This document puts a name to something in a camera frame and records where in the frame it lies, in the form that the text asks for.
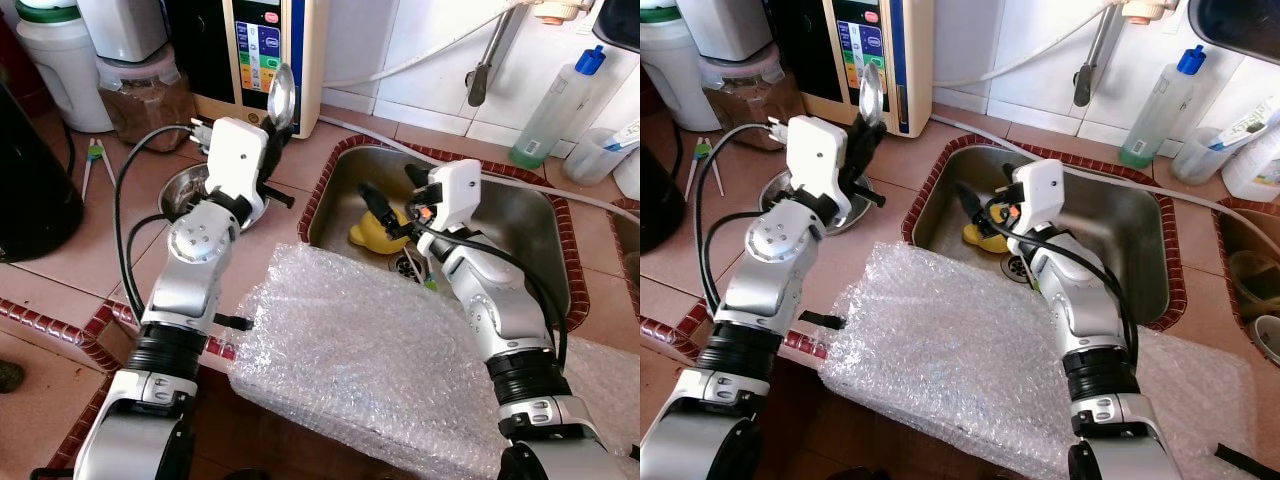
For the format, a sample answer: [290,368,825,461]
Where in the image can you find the steel spoon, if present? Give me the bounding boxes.
[268,63,298,141]
[858,62,887,131]

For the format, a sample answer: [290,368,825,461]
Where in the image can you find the cream water ionizer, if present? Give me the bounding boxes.
[770,0,936,136]
[165,0,331,136]

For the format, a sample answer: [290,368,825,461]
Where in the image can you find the round steel plate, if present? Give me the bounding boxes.
[755,170,871,236]
[158,163,271,226]

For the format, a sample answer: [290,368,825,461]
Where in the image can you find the brown powder plastic container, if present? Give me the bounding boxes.
[95,45,196,151]
[697,45,801,149]

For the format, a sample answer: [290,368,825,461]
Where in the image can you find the clear soap bottle blue cap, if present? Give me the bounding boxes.
[1120,45,1206,169]
[510,45,606,169]

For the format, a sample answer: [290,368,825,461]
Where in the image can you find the clear bubble wrap sheet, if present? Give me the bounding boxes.
[818,240,1261,480]
[228,243,641,480]

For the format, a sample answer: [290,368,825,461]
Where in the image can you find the white training chopsticks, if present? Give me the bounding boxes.
[683,138,729,199]
[80,138,119,199]

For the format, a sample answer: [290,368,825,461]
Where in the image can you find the white plastic box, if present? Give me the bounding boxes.
[75,0,169,63]
[675,0,773,61]

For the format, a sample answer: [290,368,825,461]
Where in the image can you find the clear plastic measuring cup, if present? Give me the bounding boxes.
[565,128,626,186]
[1172,125,1236,186]

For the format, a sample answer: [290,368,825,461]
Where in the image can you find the white canister green band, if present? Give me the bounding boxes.
[15,5,113,133]
[640,5,723,131]

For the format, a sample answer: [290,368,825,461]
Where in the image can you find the white toothbrush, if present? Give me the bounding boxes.
[1205,100,1280,151]
[600,120,641,151]

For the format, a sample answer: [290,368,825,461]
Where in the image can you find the black kettle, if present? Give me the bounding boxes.
[640,150,686,253]
[0,85,86,263]

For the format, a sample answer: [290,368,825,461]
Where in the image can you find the white plastic jug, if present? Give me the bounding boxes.
[1222,100,1280,203]
[615,140,641,201]

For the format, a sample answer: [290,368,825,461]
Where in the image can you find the black frying pan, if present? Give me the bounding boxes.
[1188,0,1280,66]
[592,0,641,51]

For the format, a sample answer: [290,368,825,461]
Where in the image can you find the clear glass bowl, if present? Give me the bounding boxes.
[1228,250,1280,321]

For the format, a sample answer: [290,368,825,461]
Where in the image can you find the white ceramic bowl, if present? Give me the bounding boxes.
[1252,315,1280,363]

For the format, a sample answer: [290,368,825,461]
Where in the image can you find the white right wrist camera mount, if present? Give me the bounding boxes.
[1010,160,1066,236]
[425,160,486,236]

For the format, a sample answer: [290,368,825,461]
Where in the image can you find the chrome wall faucet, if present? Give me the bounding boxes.
[465,0,581,108]
[1072,0,1179,108]

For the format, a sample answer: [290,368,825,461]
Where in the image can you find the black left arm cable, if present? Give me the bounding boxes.
[698,120,791,321]
[113,120,216,321]

